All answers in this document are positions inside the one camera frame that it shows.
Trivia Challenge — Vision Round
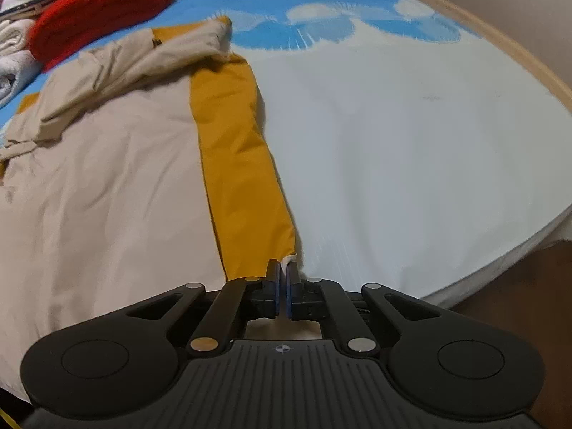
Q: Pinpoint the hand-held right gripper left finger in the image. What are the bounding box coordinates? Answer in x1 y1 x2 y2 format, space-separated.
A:
103 259 283 356

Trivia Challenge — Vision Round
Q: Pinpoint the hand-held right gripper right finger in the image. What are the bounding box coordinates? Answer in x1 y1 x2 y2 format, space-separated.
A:
286 261 470 358

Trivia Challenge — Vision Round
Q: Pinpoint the beige and mustard jacket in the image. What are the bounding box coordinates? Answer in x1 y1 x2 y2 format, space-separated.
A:
0 15 299 403

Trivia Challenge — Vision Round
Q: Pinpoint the blue and white bed sheet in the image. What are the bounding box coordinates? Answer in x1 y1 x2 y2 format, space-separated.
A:
0 0 572 309

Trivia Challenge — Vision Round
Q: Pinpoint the red folded blanket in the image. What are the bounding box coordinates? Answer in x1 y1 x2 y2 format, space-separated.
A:
28 0 173 72

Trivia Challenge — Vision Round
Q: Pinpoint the wooden bed frame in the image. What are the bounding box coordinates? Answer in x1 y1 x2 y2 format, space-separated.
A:
389 0 572 112

